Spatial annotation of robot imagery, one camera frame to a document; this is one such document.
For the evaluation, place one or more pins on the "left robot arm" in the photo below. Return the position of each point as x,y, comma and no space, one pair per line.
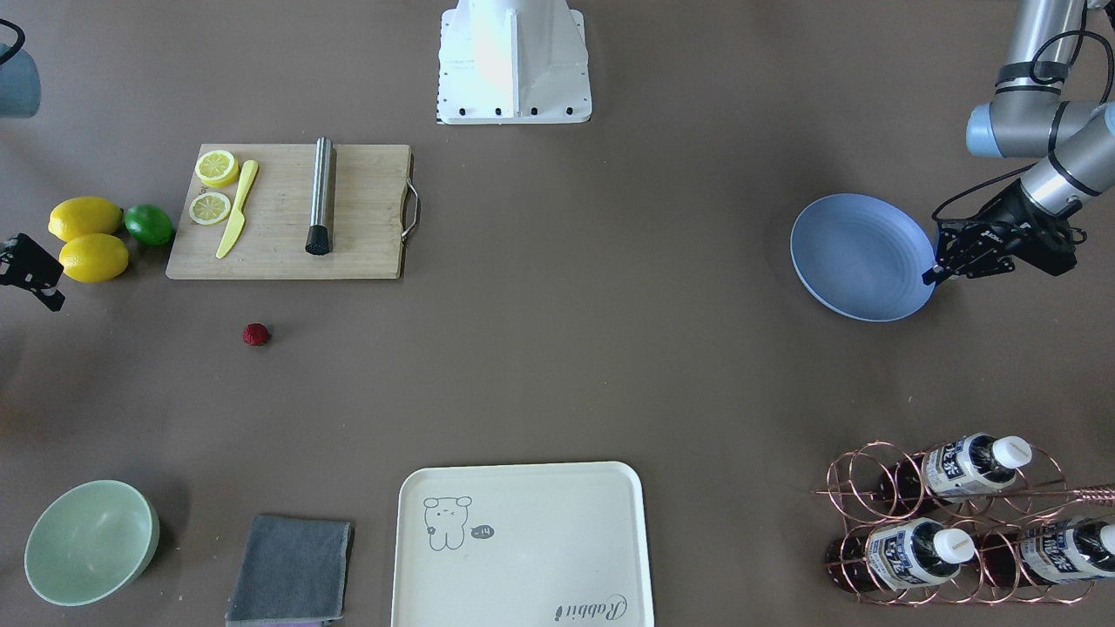
1072,144

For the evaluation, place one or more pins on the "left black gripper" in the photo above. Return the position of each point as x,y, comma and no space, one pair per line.
1002,213

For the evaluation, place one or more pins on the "green bowl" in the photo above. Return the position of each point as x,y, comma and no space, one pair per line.
90,542

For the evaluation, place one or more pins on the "yellow lemon upper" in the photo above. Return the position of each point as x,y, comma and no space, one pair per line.
84,215

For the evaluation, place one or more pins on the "green lime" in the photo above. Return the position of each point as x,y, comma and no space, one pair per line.
148,224

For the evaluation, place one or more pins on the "yellow lemon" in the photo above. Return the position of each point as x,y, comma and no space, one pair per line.
94,258
84,215

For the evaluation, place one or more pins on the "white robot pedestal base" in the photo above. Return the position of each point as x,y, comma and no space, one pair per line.
513,63

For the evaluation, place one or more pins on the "lemon half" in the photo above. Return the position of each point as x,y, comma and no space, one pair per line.
217,169

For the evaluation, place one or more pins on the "red strawberry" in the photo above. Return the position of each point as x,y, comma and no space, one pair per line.
255,335

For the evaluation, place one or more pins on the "dark drink bottle middle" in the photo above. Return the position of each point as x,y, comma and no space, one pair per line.
917,553

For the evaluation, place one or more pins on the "dark drink bottle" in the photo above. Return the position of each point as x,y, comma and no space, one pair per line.
1070,551
978,464
917,553

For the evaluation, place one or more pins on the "blue plate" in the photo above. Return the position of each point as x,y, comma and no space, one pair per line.
862,257

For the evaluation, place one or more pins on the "copper wire bottle rack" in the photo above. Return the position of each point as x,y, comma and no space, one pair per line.
861,485

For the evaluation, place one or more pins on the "grey folded cloth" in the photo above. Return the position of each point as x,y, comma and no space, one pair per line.
293,573

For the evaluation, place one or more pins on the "steel muddler black tip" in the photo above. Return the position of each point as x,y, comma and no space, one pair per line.
319,240

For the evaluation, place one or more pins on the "wooden cutting board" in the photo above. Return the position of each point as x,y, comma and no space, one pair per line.
366,220

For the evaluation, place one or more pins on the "dark drink bottle top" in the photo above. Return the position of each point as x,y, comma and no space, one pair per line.
978,464

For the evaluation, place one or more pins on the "yellow plastic knife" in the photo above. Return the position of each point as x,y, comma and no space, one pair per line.
236,219

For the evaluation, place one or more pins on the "lemon slice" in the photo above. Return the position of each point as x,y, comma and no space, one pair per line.
209,208

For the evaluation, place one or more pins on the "yellow lemon lower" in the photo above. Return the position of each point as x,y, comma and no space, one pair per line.
94,258

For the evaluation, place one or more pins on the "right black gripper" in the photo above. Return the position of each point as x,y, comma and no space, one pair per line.
26,268

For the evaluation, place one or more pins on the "cream rabbit tray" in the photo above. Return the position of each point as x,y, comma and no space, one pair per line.
555,544

